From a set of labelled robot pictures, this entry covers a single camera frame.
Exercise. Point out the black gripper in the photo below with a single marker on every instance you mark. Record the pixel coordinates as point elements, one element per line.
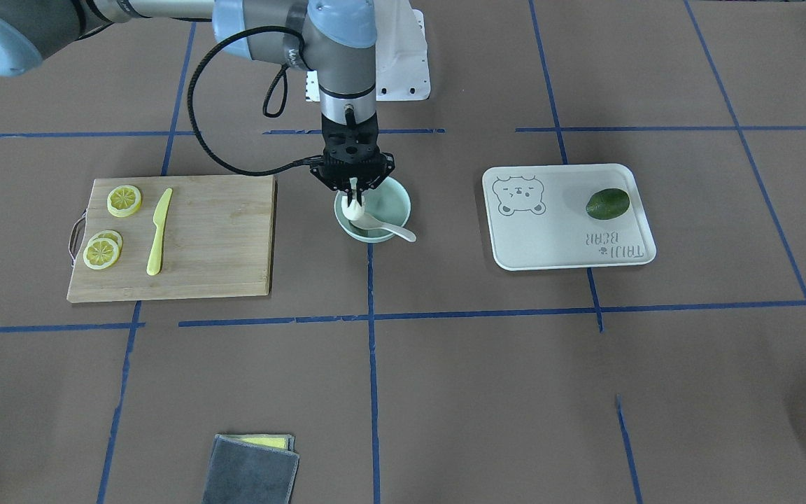
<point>383,174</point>

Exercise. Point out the white steamed bun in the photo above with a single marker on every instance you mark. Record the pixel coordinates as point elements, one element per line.
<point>353,212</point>

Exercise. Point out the white ceramic soup spoon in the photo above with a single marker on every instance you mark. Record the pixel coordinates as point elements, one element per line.
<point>370,222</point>

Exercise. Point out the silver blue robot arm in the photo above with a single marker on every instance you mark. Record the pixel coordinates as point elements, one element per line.
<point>335,39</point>

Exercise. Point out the light green bowl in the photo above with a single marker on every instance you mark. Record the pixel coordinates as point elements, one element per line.
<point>388,202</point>

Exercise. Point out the wooden cutting board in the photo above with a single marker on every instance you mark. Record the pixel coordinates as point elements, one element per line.
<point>218,240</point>

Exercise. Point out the white bear tray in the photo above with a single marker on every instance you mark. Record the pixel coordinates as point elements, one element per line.
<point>537,218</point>

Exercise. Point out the yellow plastic knife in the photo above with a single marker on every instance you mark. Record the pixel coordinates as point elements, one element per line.
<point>155,257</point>

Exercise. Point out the lemon slice single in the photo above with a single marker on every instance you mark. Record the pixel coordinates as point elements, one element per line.
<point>124,200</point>

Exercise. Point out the lemon slice lower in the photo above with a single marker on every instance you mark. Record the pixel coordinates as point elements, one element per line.
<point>108,234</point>

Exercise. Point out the lemon slice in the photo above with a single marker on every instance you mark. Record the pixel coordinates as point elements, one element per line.
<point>101,253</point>
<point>108,234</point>

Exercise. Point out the green avocado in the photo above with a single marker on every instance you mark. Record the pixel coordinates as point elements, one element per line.
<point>607,204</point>

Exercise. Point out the lemon slice upper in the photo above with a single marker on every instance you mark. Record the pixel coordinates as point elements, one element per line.
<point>101,253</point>

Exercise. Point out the grey folded cloth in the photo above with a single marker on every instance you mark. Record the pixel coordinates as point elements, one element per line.
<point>251,468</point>

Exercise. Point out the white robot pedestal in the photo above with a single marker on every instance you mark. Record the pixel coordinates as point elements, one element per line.
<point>402,67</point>

